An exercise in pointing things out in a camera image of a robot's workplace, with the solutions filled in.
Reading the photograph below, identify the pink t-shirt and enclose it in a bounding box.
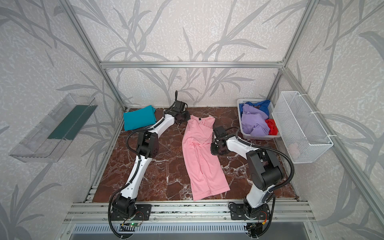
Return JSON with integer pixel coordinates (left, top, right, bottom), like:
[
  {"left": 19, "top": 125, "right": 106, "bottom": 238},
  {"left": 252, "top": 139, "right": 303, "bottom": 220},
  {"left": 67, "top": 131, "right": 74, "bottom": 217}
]
[{"left": 182, "top": 115, "right": 230, "bottom": 201}]

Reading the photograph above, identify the purple t-shirt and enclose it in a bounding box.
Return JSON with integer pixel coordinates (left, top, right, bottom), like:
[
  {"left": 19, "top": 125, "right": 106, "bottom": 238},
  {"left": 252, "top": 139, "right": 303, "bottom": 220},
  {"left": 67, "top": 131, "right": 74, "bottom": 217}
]
[{"left": 241, "top": 104, "right": 270, "bottom": 137}]

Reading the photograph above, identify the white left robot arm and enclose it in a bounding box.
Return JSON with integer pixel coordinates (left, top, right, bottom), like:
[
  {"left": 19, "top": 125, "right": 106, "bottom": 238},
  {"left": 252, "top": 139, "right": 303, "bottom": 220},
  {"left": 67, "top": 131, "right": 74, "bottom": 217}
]
[{"left": 108, "top": 100, "right": 190, "bottom": 221}]

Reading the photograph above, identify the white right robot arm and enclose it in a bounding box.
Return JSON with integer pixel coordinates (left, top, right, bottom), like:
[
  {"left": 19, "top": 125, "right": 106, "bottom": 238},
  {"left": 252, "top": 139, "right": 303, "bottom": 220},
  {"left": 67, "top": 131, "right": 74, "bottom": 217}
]
[{"left": 211, "top": 127, "right": 284, "bottom": 224}]

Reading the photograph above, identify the folded teal t-shirt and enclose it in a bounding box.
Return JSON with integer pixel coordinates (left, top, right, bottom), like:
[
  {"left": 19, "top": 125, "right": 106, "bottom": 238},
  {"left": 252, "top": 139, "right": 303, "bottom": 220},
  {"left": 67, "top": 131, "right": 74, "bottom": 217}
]
[{"left": 123, "top": 106, "right": 157, "bottom": 131}]

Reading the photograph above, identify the red t-shirt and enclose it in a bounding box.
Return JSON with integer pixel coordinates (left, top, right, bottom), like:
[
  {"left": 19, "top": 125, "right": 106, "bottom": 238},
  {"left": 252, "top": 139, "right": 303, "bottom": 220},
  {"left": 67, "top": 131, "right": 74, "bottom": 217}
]
[{"left": 265, "top": 119, "right": 279, "bottom": 136}]

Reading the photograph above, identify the blue t-shirt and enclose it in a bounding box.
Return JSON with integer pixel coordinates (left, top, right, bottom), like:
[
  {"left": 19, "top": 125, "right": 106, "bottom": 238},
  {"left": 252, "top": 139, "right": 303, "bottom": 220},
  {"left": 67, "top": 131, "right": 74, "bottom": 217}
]
[{"left": 239, "top": 100, "right": 271, "bottom": 116}]

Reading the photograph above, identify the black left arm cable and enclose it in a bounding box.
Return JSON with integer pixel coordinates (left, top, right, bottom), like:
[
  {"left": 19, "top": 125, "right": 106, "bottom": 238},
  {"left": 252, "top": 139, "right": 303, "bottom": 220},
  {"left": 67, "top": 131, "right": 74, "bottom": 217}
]
[{"left": 107, "top": 90, "right": 181, "bottom": 239}]

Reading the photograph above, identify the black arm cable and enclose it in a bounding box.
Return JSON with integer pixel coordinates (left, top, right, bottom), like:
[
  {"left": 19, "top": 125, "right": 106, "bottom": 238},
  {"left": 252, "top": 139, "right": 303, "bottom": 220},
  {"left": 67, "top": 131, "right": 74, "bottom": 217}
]
[
  {"left": 223, "top": 126, "right": 295, "bottom": 238},
  {"left": 107, "top": 90, "right": 181, "bottom": 239}
]

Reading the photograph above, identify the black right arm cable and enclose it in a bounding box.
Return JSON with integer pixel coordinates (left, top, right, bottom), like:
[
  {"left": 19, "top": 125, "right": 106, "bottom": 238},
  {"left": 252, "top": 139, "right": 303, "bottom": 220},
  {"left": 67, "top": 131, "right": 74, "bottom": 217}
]
[{"left": 223, "top": 126, "right": 295, "bottom": 238}]

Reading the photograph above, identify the white wire mesh basket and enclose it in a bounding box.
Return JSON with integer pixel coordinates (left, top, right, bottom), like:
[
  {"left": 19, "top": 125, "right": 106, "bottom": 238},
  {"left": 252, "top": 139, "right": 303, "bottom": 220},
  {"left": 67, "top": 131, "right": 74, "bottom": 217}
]
[{"left": 272, "top": 91, "right": 334, "bottom": 164}]

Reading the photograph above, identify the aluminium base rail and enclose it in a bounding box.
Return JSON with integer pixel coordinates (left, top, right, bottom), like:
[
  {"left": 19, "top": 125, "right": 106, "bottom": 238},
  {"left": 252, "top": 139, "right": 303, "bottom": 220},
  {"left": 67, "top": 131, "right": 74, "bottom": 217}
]
[{"left": 56, "top": 199, "right": 323, "bottom": 240}]

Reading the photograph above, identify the aluminium cage frame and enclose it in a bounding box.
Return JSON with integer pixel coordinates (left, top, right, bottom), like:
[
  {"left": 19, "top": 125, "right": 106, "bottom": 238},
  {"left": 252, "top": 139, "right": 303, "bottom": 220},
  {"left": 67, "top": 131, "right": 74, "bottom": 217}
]
[{"left": 58, "top": 0, "right": 384, "bottom": 240}]

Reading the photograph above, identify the clear acrylic wall shelf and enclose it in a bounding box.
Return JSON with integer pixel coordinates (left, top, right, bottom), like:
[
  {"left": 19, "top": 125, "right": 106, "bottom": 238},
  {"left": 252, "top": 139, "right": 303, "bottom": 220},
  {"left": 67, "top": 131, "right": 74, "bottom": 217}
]
[{"left": 9, "top": 94, "right": 98, "bottom": 163}]

